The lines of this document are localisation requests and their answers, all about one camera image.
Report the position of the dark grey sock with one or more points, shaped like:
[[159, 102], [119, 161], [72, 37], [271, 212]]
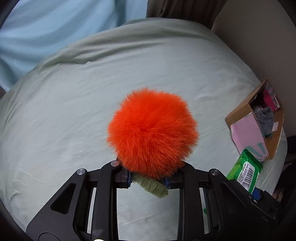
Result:
[[264, 121]]

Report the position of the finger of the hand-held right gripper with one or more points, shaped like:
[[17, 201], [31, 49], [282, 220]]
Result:
[[257, 195]]

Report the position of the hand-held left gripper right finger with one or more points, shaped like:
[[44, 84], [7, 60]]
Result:
[[185, 180]]

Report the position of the round silver yellow scrubber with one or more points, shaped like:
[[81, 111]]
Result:
[[257, 108]]

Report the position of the light blue hanging cloth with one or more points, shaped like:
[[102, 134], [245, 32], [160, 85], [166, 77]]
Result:
[[53, 30]]

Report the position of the pale green bed sheet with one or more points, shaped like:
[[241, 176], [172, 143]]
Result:
[[69, 104]]

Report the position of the pink printed cardboard box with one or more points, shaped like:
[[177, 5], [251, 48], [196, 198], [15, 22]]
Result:
[[245, 132]]

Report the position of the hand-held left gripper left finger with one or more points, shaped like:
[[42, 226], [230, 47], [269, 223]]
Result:
[[128, 180]]

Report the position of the brown curtain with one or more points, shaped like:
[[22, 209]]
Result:
[[185, 11]]

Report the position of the green tissue packet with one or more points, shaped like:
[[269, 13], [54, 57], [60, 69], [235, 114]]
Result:
[[246, 170]]

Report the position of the orange fluffy pompom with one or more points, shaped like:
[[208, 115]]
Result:
[[152, 129]]

